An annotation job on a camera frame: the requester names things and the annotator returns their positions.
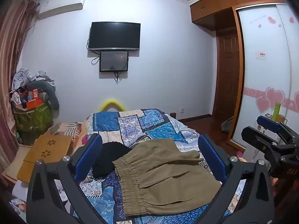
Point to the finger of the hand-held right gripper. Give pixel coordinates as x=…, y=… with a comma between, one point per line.
x=268, y=123
x=257, y=140

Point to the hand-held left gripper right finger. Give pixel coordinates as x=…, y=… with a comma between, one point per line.
x=213, y=161

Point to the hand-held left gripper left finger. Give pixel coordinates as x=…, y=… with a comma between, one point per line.
x=90, y=158

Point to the khaki pants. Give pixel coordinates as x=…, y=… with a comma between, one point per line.
x=168, y=179

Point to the person's right hand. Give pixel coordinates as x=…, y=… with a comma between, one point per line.
x=275, y=186

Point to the green bottle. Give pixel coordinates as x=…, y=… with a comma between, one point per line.
x=277, y=110

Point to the black garment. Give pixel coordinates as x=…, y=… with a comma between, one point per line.
x=107, y=158

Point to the grey bag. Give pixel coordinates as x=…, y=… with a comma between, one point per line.
x=227, y=124

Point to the striped orange blanket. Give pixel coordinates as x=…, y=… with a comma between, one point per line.
x=65, y=128

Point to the wardrobe with heart-print sliding doors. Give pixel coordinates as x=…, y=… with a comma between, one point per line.
x=264, y=79

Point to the bamboo lap desk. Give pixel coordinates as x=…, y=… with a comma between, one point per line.
x=46, y=149

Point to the blue patchwork bedspread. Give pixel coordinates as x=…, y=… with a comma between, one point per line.
x=130, y=126

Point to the yellow curved cushion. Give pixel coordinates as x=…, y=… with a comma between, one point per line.
x=111, y=102

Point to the brown wooden door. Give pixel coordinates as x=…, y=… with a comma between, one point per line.
x=227, y=74

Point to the green laundry hamper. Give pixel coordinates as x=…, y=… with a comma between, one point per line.
x=32, y=123

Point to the red and white sticker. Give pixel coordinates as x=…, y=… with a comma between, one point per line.
x=263, y=55

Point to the grey neck pillow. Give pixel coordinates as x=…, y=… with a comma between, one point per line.
x=52, y=95

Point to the orange box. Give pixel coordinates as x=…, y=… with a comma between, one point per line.
x=33, y=103

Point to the pile of grey clothes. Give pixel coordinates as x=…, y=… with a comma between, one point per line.
x=25, y=77

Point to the wooden overhead cabinet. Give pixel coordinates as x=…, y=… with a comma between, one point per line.
x=217, y=4

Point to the striped pink curtain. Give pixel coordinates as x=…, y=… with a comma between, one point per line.
x=10, y=51

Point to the white air conditioner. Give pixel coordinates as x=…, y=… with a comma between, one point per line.
x=60, y=4

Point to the white wall socket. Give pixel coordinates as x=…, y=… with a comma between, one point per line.
x=181, y=110

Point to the wooden bed post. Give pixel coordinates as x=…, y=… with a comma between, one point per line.
x=173, y=115

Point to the small wall-mounted monitor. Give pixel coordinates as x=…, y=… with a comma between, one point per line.
x=114, y=61

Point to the wall-mounted black television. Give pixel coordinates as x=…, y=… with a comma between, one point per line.
x=114, y=36

